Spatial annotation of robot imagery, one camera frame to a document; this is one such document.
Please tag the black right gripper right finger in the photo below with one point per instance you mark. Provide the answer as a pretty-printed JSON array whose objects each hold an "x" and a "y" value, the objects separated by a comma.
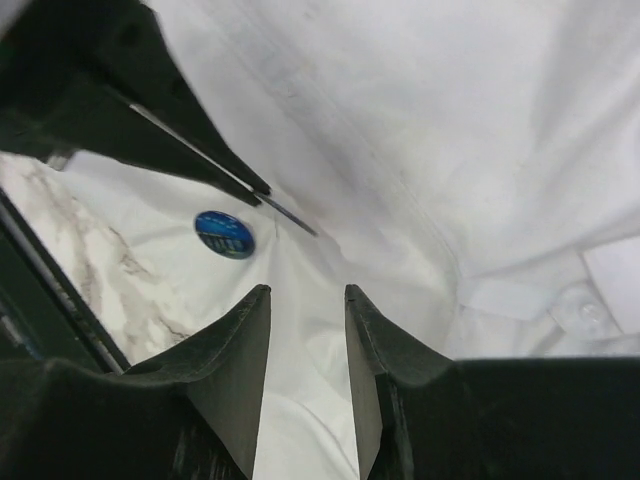
[{"x": 420, "y": 415}]

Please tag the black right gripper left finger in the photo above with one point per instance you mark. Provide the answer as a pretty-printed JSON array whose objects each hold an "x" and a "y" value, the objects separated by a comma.
[{"x": 191, "y": 412}]

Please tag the blue yellow round brooch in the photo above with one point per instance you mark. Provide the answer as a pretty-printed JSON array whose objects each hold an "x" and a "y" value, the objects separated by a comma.
[{"x": 289, "y": 215}]

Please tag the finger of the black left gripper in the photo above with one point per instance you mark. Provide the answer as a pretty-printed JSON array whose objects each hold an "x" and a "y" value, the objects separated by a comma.
[
  {"x": 55, "y": 45},
  {"x": 98, "y": 119}
]

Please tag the white shirt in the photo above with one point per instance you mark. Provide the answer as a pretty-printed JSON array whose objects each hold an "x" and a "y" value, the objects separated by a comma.
[{"x": 473, "y": 166}]

